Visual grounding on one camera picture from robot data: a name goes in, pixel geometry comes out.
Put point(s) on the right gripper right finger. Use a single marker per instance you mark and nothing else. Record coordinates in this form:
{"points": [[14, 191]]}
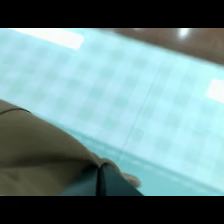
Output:
{"points": [[113, 185]]}

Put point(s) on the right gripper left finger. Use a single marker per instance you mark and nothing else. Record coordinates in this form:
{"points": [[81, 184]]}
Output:
{"points": [[87, 185]]}

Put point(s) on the brown garment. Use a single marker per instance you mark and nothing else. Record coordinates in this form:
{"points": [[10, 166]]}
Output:
{"points": [[40, 153]]}

